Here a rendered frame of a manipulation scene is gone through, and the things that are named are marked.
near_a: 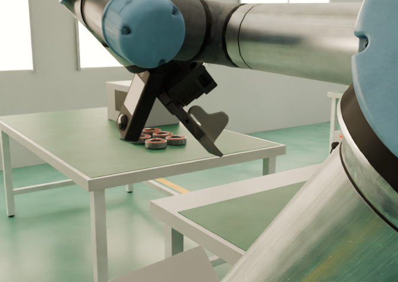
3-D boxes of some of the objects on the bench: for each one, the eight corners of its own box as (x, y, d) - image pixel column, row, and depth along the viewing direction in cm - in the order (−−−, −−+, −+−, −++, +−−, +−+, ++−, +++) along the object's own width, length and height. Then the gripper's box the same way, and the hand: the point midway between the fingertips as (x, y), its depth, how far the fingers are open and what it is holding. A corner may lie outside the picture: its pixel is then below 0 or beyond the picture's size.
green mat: (324, 295, 102) (324, 295, 102) (177, 212, 151) (177, 211, 151) (514, 209, 154) (514, 208, 154) (359, 167, 204) (359, 167, 204)
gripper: (199, 55, 57) (262, 138, 71) (144, -3, 71) (205, 76, 85) (146, 101, 57) (218, 174, 71) (102, 34, 71) (169, 106, 85)
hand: (199, 133), depth 78 cm, fingers open, 14 cm apart
